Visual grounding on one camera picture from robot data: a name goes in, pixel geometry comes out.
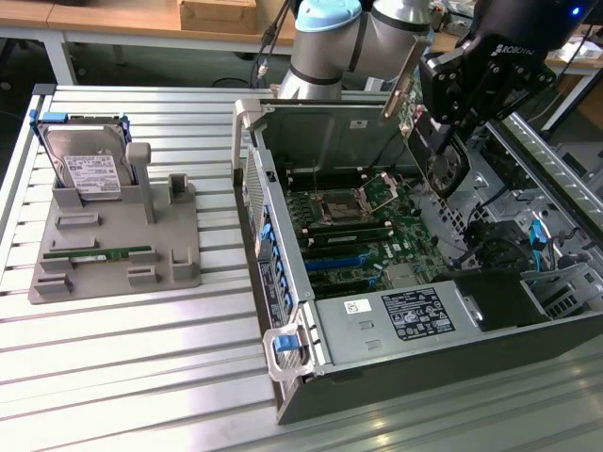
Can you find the metal socket cover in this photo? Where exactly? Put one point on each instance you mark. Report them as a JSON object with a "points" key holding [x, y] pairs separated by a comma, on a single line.
{"points": [[379, 190]]}

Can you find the green RAM stick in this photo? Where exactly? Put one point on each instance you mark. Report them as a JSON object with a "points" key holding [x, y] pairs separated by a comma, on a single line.
{"points": [[118, 253]]}

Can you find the open black PC case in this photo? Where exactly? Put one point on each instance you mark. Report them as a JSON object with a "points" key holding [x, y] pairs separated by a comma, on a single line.
{"points": [[424, 376]]}

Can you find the CPU socket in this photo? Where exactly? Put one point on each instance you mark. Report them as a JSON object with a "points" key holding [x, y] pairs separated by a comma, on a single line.
{"points": [[341, 207]]}

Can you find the cluttered wooden desk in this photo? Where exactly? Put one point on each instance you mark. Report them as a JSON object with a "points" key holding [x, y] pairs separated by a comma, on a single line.
{"points": [[579, 68]]}

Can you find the long wooden desk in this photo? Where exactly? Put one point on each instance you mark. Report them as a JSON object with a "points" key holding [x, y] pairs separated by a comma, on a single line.
{"points": [[118, 21]]}

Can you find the black RAM slot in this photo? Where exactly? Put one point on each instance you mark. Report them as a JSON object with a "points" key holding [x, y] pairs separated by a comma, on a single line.
{"points": [[327, 184], [325, 173]]}

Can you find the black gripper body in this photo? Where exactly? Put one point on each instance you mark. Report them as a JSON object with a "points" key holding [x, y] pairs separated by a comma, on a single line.
{"points": [[523, 28]]}

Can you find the silver hard disk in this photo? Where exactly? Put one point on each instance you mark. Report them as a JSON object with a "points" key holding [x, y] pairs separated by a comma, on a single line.
{"points": [[89, 165]]}

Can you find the brown cardboard box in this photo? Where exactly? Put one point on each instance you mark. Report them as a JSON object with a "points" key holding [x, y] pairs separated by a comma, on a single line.
{"points": [[216, 14]]}

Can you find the grey power supply unit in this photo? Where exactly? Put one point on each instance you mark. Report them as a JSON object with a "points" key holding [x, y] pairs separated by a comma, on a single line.
{"points": [[358, 339]]}

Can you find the grey parts rack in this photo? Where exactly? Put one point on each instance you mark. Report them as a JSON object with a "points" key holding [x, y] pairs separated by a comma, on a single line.
{"points": [[113, 278]]}

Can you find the blue expansion slot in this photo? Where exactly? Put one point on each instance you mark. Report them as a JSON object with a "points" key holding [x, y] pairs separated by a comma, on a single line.
{"points": [[334, 263]]}

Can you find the black RAM stick white label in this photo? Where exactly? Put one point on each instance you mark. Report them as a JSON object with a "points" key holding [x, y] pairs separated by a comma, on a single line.
{"points": [[348, 237]]}

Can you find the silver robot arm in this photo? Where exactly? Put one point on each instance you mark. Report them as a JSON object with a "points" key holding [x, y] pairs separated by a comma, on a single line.
{"points": [[320, 56]]}

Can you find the blue disk caddy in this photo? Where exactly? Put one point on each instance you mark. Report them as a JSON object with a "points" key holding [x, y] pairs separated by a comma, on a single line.
{"points": [[52, 117]]}

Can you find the green motherboard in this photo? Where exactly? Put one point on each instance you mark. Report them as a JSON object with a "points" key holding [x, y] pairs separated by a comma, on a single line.
{"points": [[410, 235]]}

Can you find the black expansion slot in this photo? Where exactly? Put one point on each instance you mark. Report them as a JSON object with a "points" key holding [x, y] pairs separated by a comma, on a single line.
{"points": [[344, 286]]}

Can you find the graphics card with metal bracket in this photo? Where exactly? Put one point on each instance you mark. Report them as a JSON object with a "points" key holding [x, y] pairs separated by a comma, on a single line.
{"points": [[443, 174]]}

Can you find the metal disk bay cage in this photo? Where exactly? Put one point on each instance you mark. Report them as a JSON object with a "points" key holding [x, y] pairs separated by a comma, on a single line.
{"points": [[480, 188]]}

